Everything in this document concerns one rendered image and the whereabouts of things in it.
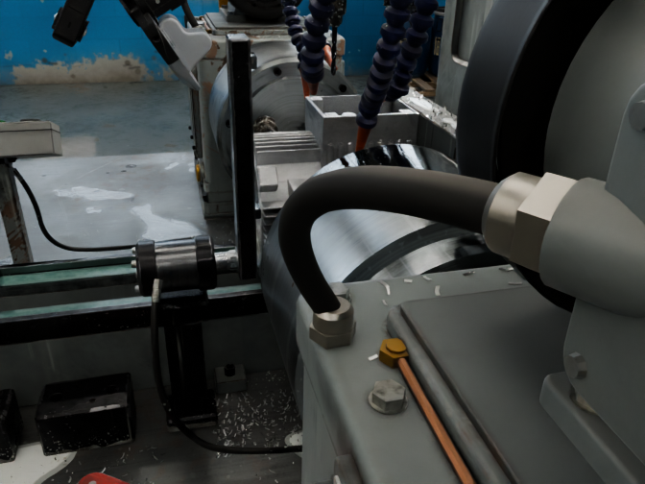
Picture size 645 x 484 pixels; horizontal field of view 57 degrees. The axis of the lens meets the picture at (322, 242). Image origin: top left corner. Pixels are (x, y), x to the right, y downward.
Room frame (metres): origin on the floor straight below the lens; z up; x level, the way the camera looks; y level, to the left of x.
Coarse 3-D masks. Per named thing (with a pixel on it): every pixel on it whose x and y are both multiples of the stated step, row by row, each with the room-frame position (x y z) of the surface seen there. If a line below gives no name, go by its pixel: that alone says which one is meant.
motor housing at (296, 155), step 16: (256, 144) 0.70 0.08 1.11; (272, 144) 0.70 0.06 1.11; (288, 144) 0.71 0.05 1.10; (304, 144) 0.70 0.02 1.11; (256, 160) 0.68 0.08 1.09; (272, 160) 0.68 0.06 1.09; (288, 160) 0.69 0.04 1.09; (304, 160) 0.69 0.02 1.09; (320, 160) 0.70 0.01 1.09; (256, 176) 0.67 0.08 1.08; (288, 176) 0.67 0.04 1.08; (304, 176) 0.68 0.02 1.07; (256, 192) 0.79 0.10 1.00; (272, 192) 0.66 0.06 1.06; (272, 208) 0.63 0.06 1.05; (256, 224) 0.77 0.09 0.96; (272, 224) 0.63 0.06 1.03; (256, 240) 0.75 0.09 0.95
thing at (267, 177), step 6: (258, 168) 0.66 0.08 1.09; (264, 168) 0.66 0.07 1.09; (270, 168) 0.66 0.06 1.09; (258, 174) 0.65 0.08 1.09; (264, 174) 0.65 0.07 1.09; (270, 174) 0.65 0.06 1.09; (276, 174) 0.66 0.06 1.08; (258, 180) 0.66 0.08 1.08; (264, 180) 0.65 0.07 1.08; (270, 180) 0.65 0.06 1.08; (276, 180) 0.65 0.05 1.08; (258, 186) 0.65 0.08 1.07; (264, 186) 0.64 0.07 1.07; (270, 186) 0.65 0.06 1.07; (276, 186) 0.65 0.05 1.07
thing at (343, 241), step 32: (352, 160) 0.50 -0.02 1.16; (384, 160) 0.49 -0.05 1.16; (416, 160) 0.49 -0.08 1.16; (448, 160) 0.51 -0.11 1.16; (320, 224) 0.43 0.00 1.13; (352, 224) 0.40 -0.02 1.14; (384, 224) 0.39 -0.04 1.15; (416, 224) 0.37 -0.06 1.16; (320, 256) 0.39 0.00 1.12; (352, 256) 0.37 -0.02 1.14; (384, 256) 0.36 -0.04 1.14; (416, 256) 0.35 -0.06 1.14; (448, 256) 0.34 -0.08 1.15; (480, 256) 0.35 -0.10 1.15; (288, 288) 0.41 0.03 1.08; (288, 320) 0.38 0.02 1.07; (288, 352) 0.37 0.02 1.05
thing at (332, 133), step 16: (320, 96) 0.79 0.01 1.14; (336, 96) 0.79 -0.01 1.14; (352, 96) 0.80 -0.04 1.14; (320, 112) 0.71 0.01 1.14; (336, 112) 0.79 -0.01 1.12; (352, 112) 0.80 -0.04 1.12; (384, 112) 0.79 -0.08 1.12; (400, 112) 0.72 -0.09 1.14; (416, 112) 0.72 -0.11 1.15; (320, 128) 0.70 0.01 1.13; (336, 128) 0.69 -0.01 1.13; (352, 128) 0.70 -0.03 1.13; (384, 128) 0.71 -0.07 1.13; (400, 128) 0.71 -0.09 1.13; (416, 128) 0.72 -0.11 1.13; (320, 144) 0.70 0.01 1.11; (336, 144) 0.69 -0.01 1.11; (352, 144) 0.69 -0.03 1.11; (368, 144) 0.70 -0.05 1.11; (384, 144) 0.71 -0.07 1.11
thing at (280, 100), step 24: (264, 48) 1.04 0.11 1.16; (288, 48) 1.03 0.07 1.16; (264, 72) 0.93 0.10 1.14; (288, 72) 0.94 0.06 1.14; (336, 72) 0.96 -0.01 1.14; (216, 96) 1.00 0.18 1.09; (264, 96) 0.93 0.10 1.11; (288, 96) 0.94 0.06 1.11; (312, 96) 0.95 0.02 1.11; (216, 120) 0.94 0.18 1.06; (264, 120) 0.91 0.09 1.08; (288, 120) 0.94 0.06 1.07
